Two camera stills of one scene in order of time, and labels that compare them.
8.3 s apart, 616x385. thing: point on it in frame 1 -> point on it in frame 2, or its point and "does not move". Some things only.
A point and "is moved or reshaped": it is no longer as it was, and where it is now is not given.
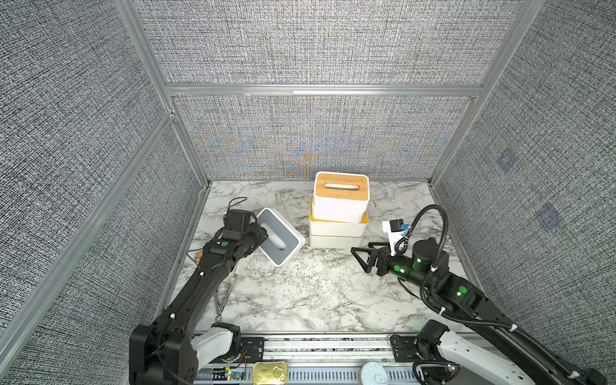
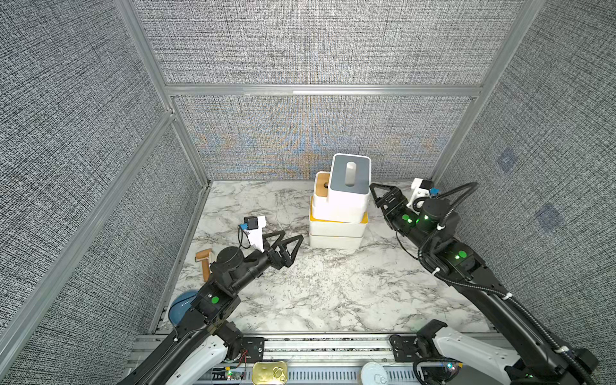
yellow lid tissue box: x=333 y=228 does not move
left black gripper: x=260 y=233 -> x=282 y=261
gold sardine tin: x=269 y=373 does not move
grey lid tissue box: x=283 y=242 is moved or reshaped
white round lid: x=373 y=373 does not move
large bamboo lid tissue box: x=335 y=237 does not move
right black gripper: x=386 y=257 -> x=395 y=202
